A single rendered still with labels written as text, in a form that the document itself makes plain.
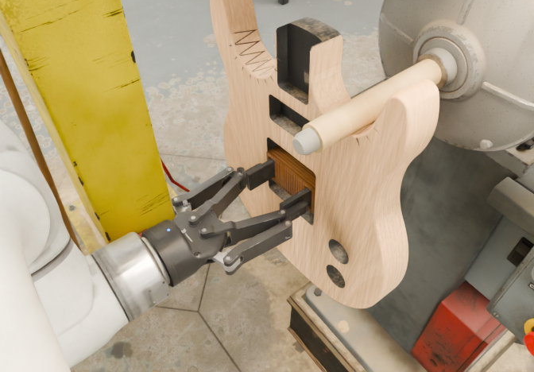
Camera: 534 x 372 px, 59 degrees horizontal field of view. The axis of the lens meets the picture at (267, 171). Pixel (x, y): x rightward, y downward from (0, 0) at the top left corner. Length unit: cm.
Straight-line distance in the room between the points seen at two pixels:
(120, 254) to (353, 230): 27
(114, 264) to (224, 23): 32
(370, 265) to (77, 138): 107
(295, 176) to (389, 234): 15
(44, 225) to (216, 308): 134
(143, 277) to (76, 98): 92
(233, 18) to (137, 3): 277
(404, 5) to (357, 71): 208
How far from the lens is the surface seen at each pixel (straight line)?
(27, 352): 33
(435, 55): 58
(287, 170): 63
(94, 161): 156
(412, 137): 45
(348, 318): 143
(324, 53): 51
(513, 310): 75
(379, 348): 141
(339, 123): 47
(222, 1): 62
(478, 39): 58
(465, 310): 115
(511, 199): 78
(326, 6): 327
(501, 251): 101
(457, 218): 97
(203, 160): 217
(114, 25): 134
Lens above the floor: 158
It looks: 49 degrees down
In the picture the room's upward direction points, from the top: straight up
